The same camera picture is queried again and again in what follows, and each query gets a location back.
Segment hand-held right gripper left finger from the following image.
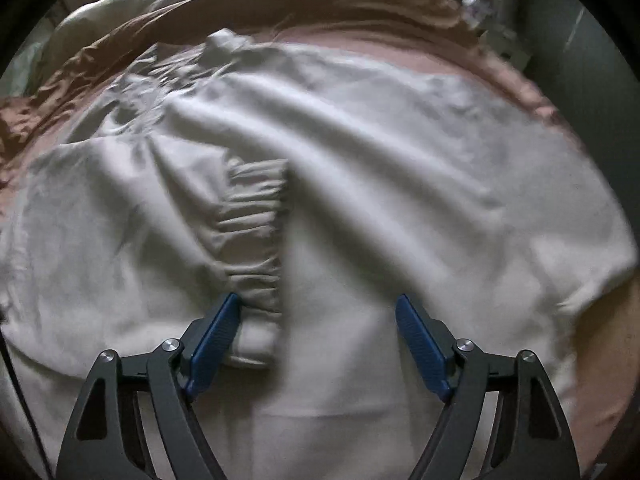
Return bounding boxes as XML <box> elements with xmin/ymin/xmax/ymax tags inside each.
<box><xmin>54</xmin><ymin>292</ymin><xmax>242</xmax><ymax>480</ymax></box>

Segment brown bed blanket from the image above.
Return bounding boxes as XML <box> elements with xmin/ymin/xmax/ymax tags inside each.
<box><xmin>0</xmin><ymin>0</ymin><xmax>640</xmax><ymax>466</ymax></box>

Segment white elastic-waist pants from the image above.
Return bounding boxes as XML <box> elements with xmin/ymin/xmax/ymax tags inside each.
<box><xmin>0</xmin><ymin>30</ymin><xmax>638</xmax><ymax>480</ymax></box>

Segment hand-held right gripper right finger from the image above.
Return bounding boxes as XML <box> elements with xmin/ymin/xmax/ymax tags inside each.
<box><xmin>395</xmin><ymin>294</ymin><xmax>583</xmax><ymax>480</ymax></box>

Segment beige duvet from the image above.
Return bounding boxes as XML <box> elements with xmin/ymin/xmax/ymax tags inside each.
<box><xmin>40</xmin><ymin>0</ymin><xmax>461</xmax><ymax>61</ymax></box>

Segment white bedside clutter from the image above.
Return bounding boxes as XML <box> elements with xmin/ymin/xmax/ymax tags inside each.
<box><xmin>460</xmin><ymin>0</ymin><xmax>533</xmax><ymax>68</ymax></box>

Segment black cable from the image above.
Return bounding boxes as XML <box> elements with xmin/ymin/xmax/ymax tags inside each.
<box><xmin>0</xmin><ymin>315</ymin><xmax>53</xmax><ymax>480</ymax></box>

